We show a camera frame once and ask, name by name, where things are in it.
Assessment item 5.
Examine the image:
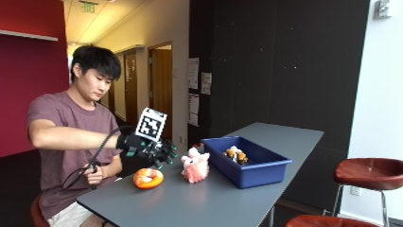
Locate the green exit sign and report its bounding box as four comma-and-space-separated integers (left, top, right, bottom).
80, 0, 98, 14

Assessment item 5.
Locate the wooden door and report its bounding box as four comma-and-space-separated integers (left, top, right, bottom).
150, 47, 174, 140
123, 51, 138, 127

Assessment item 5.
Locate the white paper notice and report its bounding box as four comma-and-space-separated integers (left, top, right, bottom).
186, 93, 201, 128
201, 72, 213, 96
186, 57, 201, 91

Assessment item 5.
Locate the black glove cable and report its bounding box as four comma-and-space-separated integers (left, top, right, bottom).
60, 126, 135, 191

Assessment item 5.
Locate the white wall device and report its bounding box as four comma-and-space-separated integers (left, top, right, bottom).
372, 0, 393, 20

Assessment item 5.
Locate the pink fluffy plush toy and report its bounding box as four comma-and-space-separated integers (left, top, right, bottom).
179, 147, 211, 184

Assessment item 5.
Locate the blue plastic bin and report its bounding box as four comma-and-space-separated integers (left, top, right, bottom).
199, 135, 294, 189

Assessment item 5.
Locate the brown and white plush toy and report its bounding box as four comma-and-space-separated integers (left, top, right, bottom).
223, 145, 248, 166

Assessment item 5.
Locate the white marker cube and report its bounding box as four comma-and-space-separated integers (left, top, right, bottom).
133, 107, 169, 143

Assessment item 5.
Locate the the person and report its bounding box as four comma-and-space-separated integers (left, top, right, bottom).
25, 44, 125, 227

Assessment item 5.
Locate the red leather bar stool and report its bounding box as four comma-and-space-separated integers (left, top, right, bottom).
331, 157, 403, 227
29, 194, 50, 227
283, 214, 381, 227

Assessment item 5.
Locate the orange donut plush toy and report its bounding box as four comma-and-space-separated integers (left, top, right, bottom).
131, 167, 165, 190

